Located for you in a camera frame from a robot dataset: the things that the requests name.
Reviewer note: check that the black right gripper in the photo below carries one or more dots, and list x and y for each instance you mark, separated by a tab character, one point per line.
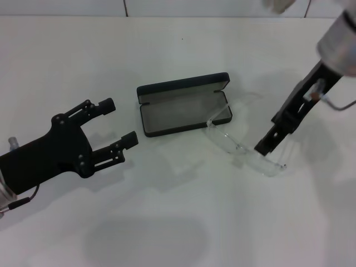
292	111

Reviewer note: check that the black glasses case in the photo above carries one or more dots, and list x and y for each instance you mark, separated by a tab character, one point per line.
178	111

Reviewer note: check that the clear white glasses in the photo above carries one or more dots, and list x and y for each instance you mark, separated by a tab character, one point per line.
222	139

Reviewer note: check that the silver stud of left gripper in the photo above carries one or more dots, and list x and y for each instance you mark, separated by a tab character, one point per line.
13	144

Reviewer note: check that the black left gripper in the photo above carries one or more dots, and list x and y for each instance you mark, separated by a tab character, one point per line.
50	155

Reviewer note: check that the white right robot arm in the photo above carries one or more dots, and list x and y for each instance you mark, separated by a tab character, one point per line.
338	47

